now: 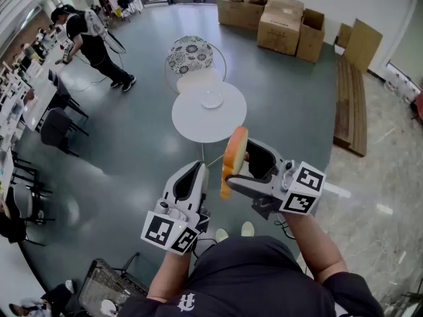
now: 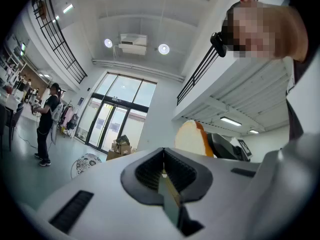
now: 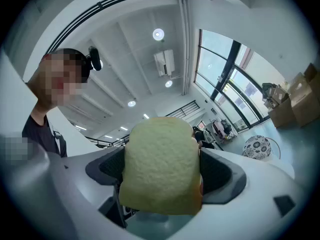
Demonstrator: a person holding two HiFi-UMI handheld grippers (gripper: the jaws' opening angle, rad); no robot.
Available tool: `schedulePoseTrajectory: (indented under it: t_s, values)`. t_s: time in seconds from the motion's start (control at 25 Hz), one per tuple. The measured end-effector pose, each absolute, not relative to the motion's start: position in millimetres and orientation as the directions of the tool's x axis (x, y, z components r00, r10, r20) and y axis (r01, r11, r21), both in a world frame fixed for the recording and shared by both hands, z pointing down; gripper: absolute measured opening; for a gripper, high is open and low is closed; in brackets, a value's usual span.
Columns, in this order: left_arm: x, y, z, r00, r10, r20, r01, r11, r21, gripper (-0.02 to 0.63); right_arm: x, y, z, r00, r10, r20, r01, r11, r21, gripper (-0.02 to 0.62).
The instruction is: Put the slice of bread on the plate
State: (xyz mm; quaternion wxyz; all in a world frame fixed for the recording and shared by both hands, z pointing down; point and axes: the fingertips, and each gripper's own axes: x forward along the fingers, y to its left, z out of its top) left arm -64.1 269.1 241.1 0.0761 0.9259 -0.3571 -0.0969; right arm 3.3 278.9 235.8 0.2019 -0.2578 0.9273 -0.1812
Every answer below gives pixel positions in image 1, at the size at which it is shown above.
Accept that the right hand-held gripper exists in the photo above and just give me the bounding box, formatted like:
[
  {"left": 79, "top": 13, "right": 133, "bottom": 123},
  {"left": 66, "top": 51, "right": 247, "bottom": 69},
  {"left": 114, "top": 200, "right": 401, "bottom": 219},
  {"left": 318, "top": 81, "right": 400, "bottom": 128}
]
[{"left": 227, "top": 139, "right": 327, "bottom": 220}]

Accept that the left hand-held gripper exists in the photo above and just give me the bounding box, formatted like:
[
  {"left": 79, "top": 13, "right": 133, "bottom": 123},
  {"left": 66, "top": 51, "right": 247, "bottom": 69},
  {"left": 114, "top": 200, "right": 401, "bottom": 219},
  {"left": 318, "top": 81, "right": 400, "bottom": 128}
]
[{"left": 141, "top": 160, "right": 212, "bottom": 256}]

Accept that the toast bread slice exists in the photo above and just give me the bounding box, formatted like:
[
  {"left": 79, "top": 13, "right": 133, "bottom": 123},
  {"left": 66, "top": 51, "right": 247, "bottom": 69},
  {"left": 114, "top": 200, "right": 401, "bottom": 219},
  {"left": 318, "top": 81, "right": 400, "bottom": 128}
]
[{"left": 220, "top": 126, "right": 249, "bottom": 200}]

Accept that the small white plate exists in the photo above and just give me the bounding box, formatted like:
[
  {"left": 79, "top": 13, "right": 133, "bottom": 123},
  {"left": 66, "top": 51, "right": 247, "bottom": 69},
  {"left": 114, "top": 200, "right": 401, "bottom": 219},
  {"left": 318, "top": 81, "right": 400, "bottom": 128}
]
[{"left": 200, "top": 90, "right": 224, "bottom": 109}]

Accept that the person's right forearm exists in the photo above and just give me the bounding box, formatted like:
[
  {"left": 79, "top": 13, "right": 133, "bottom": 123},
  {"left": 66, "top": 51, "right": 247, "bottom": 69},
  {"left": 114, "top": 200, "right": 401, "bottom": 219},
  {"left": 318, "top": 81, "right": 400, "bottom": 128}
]
[{"left": 283, "top": 211, "right": 348, "bottom": 283}]

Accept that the person's left forearm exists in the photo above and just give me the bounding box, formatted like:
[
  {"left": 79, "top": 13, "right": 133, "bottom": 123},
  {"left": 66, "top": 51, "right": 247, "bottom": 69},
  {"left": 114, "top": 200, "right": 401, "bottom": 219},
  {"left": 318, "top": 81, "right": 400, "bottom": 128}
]
[{"left": 147, "top": 251, "right": 193, "bottom": 303}]

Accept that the round white side table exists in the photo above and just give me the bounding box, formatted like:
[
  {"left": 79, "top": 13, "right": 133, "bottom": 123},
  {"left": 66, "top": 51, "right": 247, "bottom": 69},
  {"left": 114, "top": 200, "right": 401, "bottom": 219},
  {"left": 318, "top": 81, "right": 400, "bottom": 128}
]
[{"left": 171, "top": 81, "right": 248, "bottom": 168}]

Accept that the person's black shirt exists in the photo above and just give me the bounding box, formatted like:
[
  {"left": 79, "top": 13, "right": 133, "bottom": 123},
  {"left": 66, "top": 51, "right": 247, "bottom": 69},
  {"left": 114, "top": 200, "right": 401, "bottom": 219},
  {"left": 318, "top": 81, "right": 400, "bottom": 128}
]
[{"left": 117, "top": 235, "right": 386, "bottom": 317}]

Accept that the floral backed white chair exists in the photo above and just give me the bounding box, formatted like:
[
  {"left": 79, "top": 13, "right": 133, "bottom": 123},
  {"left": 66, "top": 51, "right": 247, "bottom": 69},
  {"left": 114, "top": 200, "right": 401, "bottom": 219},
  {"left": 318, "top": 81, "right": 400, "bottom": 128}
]
[{"left": 164, "top": 35, "right": 228, "bottom": 95}]

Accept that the open laptop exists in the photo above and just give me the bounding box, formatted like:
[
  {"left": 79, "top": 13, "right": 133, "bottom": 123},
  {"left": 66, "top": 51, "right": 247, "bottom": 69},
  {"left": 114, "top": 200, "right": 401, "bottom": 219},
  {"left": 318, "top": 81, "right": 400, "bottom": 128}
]
[{"left": 77, "top": 258, "right": 149, "bottom": 317}]

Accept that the floral black white cushion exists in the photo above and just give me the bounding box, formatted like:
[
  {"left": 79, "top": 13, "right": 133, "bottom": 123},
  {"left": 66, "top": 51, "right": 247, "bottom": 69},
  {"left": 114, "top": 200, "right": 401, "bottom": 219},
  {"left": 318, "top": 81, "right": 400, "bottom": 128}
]
[{"left": 167, "top": 35, "right": 214, "bottom": 76}]

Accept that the pile of cardboard boxes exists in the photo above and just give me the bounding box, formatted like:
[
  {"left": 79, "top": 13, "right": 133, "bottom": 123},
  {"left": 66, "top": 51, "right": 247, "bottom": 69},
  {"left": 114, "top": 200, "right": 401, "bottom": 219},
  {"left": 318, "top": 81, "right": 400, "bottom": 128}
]
[{"left": 217, "top": 0, "right": 327, "bottom": 65}]

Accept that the small flat cardboard sheet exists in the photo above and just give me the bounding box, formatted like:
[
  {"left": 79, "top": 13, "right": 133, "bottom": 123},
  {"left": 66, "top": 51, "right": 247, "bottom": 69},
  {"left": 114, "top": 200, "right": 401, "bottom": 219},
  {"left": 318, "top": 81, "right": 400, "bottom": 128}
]
[{"left": 336, "top": 23, "right": 353, "bottom": 50}]

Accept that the dark upholstered chair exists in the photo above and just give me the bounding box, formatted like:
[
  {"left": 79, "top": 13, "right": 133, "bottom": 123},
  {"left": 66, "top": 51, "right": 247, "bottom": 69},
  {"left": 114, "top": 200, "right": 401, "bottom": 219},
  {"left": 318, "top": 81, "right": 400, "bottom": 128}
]
[{"left": 48, "top": 69, "right": 89, "bottom": 118}]

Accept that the large flat cardboard sheet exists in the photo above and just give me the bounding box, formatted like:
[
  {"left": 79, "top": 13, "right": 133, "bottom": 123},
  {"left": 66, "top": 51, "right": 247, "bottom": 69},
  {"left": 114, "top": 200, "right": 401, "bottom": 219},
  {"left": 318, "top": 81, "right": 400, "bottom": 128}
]
[{"left": 344, "top": 18, "right": 383, "bottom": 75}]

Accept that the plastic wrapped bottle pack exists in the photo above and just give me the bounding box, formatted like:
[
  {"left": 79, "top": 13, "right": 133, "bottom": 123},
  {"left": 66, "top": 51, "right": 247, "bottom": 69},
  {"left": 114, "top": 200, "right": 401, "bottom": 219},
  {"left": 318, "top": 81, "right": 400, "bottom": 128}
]
[{"left": 385, "top": 63, "right": 422, "bottom": 102}]

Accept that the black equipment pile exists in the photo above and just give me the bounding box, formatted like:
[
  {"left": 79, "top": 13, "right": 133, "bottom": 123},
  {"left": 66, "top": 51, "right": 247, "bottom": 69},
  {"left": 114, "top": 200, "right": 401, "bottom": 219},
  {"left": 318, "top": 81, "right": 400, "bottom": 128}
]
[{"left": 379, "top": 291, "right": 423, "bottom": 317}]

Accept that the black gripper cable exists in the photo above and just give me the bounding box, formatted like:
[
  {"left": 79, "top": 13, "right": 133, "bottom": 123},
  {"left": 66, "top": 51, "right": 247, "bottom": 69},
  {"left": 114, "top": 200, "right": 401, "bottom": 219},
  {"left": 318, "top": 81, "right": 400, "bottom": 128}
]
[
  {"left": 274, "top": 219, "right": 297, "bottom": 240},
  {"left": 190, "top": 238, "right": 219, "bottom": 260}
]

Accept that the thin floor cable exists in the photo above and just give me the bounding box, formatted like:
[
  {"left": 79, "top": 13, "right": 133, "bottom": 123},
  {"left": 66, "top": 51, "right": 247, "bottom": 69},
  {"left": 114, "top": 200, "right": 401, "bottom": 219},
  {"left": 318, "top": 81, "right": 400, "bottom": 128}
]
[{"left": 69, "top": 53, "right": 112, "bottom": 94}]

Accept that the grey back black frame chair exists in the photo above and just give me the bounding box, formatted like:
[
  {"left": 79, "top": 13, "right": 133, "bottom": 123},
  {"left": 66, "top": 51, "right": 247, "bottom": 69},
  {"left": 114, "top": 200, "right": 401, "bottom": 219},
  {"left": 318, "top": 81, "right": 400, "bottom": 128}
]
[{"left": 11, "top": 182, "right": 56, "bottom": 226}]

